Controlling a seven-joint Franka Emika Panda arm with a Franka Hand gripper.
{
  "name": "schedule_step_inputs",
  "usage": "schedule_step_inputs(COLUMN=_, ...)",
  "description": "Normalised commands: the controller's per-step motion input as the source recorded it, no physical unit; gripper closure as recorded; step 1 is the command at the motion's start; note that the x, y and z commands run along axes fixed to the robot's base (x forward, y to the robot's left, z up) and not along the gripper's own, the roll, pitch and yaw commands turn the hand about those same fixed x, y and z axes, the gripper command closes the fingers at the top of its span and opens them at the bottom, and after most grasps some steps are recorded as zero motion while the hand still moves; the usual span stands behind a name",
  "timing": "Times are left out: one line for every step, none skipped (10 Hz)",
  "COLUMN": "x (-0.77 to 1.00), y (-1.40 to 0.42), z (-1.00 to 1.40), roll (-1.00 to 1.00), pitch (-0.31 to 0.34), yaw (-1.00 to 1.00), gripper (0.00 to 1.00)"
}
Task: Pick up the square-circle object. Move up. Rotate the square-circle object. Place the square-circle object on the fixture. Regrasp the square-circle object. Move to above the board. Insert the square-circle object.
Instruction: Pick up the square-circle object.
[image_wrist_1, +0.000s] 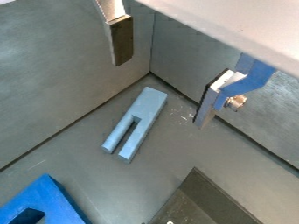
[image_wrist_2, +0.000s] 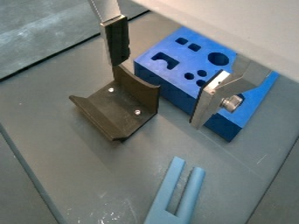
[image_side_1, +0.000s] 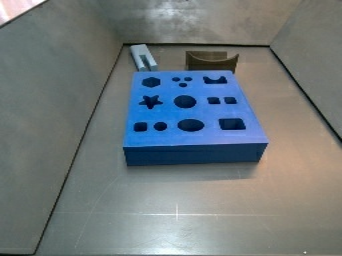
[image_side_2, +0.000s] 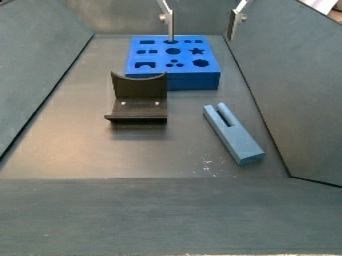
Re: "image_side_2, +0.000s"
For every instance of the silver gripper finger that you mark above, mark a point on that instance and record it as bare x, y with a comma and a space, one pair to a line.
236, 17
165, 16

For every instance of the blue foam shape tray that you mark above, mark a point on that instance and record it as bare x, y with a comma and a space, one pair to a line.
185, 59

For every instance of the light blue square-circle object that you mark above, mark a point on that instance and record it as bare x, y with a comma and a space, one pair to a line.
235, 137

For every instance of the black curved fixture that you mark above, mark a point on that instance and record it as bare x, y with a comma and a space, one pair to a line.
140, 98

